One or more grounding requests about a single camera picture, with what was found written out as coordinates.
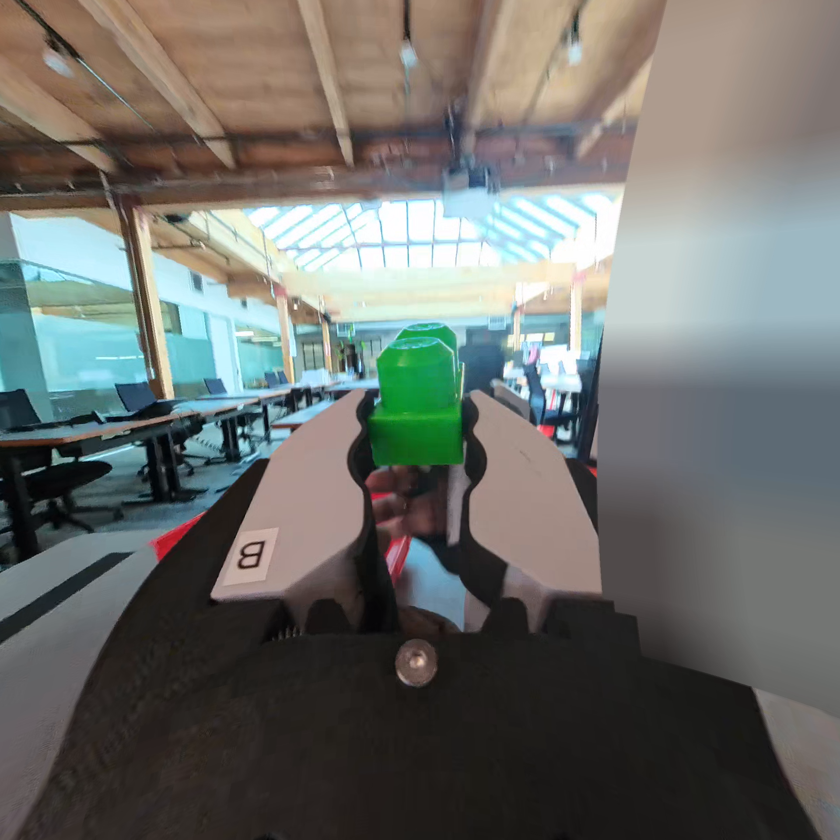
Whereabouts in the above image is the green toy building block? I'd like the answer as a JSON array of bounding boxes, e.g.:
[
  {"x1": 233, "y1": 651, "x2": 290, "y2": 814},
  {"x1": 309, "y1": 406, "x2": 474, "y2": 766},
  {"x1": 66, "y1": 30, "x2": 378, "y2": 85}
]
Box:
[{"x1": 367, "y1": 322, "x2": 466, "y2": 468}]

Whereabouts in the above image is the red plastic bin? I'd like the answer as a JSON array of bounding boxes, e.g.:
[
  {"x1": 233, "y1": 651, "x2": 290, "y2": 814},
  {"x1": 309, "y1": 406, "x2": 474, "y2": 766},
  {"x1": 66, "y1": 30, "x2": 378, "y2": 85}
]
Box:
[{"x1": 150, "y1": 512, "x2": 413, "y2": 585}]

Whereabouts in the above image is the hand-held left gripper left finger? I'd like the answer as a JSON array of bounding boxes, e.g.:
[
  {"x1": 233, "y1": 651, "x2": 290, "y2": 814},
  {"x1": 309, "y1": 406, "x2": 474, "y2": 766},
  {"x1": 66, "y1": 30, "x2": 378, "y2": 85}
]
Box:
[{"x1": 210, "y1": 388, "x2": 376, "y2": 632}]

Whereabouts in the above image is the potted green plant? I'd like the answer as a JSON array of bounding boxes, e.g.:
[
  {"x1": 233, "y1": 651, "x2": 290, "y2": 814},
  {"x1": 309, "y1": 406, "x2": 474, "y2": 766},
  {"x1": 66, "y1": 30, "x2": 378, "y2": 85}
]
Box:
[{"x1": 333, "y1": 322, "x2": 361, "y2": 378}]

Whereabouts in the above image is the framed tag sign on stand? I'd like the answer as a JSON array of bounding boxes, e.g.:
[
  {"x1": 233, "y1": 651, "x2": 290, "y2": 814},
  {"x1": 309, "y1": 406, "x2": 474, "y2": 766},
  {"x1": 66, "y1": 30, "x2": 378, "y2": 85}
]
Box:
[{"x1": 577, "y1": 331, "x2": 603, "y2": 460}]

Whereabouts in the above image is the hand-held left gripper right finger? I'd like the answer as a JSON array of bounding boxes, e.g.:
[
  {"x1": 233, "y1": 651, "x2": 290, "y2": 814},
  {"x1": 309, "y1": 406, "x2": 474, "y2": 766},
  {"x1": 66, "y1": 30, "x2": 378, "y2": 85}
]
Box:
[{"x1": 459, "y1": 390, "x2": 603, "y2": 632}]

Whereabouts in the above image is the person's right hand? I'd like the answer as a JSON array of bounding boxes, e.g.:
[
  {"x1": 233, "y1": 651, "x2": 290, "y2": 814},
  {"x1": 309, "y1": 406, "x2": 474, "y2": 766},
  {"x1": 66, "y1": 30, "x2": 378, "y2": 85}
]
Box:
[{"x1": 364, "y1": 467, "x2": 454, "y2": 540}]

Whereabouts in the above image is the white-topped desk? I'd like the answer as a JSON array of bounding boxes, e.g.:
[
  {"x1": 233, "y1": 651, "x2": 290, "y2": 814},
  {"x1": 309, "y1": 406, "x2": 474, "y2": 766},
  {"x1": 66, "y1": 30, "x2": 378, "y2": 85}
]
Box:
[
  {"x1": 298, "y1": 377, "x2": 382, "y2": 396},
  {"x1": 272, "y1": 394, "x2": 349, "y2": 431}
]

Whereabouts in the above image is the black mesh office chair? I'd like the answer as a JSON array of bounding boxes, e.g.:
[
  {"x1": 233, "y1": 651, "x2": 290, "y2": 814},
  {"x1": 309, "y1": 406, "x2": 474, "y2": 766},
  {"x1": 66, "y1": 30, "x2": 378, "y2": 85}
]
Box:
[{"x1": 521, "y1": 364, "x2": 559, "y2": 427}]

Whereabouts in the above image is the ceiling projector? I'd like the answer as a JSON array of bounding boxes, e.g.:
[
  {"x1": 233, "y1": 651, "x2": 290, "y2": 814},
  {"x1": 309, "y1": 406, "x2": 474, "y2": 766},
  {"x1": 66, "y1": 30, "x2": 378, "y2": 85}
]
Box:
[{"x1": 441, "y1": 154, "x2": 501, "y2": 219}]

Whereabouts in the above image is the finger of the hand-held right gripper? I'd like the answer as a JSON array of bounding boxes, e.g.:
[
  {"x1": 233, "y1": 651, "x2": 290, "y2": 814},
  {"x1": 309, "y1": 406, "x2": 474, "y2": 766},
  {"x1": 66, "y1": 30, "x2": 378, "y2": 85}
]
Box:
[{"x1": 492, "y1": 381, "x2": 532, "y2": 422}]

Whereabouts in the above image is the long wooden-edged desk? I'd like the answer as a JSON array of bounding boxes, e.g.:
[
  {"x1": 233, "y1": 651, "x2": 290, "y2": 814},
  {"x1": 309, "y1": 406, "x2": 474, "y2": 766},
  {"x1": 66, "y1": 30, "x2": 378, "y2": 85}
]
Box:
[
  {"x1": 177, "y1": 388, "x2": 293, "y2": 460},
  {"x1": 0, "y1": 410, "x2": 201, "y2": 565}
]

